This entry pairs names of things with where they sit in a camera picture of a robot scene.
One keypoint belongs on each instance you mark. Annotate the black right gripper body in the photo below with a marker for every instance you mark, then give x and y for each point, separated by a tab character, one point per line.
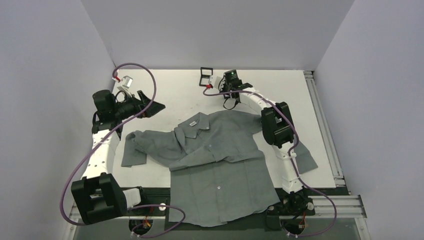
236	97

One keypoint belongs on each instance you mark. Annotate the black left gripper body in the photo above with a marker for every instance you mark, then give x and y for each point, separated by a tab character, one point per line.
127	109

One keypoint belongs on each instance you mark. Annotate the grey button-up shirt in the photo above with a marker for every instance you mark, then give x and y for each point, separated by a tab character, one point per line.
217	172

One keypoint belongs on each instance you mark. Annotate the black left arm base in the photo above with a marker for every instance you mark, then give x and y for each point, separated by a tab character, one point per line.
152	207

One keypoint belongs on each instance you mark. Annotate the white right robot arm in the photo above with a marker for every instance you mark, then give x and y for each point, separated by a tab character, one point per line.
277	124

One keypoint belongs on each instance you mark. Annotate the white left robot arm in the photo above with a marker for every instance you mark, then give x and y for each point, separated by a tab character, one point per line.
97	194

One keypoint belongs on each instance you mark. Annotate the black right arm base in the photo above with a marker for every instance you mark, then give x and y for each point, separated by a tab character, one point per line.
289	214

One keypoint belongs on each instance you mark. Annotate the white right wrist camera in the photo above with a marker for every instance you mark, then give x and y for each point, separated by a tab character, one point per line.
214	81

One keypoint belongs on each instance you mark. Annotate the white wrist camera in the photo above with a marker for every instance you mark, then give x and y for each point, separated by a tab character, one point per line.
125	84
214	81

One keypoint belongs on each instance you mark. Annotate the black frame stand left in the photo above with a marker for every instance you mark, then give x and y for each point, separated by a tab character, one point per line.
205	74

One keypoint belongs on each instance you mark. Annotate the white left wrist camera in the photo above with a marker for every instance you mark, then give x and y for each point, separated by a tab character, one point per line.
125	84

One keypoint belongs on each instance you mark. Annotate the aluminium rail right side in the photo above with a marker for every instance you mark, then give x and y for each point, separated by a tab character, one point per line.
328	142

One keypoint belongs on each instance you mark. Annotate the aluminium rail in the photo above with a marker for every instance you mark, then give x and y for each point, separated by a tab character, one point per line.
328	142
347	206

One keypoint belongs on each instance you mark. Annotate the aluminium rail front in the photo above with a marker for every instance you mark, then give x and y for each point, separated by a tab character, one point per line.
347	206

